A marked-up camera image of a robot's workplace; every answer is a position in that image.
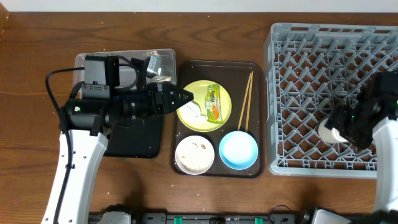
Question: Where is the yellow plate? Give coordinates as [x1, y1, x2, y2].
[177, 80, 233, 133]

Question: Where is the left wooden chopstick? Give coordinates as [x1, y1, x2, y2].
[238, 71, 253, 130]

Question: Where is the right wooden chopstick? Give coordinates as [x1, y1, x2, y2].
[245, 71, 254, 132]

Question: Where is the clear plastic bin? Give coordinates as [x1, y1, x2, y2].
[73, 48, 177, 97]

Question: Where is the green snack wrapper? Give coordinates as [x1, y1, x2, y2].
[205, 84, 223, 124]

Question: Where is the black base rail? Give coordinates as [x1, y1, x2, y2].
[87, 204, 397, 224]

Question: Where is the pink dirty bowl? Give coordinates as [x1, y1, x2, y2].
[175, 135, 215, 175]

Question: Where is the crumpled white tissue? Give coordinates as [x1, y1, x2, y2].
[184, 101, 206, 119]

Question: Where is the grey dishwasher rack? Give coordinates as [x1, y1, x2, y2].
[264, 23, 397, 179]

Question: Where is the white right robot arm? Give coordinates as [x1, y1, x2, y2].
[318, 71, 397, 223]

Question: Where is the blue bowl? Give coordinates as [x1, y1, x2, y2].
[218, 131, 259, 170]

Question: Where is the dark brown tray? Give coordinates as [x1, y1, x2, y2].
[171, 60, 264, 179]

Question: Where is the white cup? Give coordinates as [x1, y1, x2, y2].
[318, 118, 348, 144]

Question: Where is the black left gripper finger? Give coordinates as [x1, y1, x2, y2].
[167, 82, 193, 101]
[169, 98, 193, 113]

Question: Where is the black bin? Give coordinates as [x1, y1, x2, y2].
[104, 116, 164, 159]

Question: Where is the wooden chopstick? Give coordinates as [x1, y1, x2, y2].
[238, 71, 253, 130]
[245, 71, 254, 132]

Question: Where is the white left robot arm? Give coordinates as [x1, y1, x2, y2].
[42, 54, 194, 223]

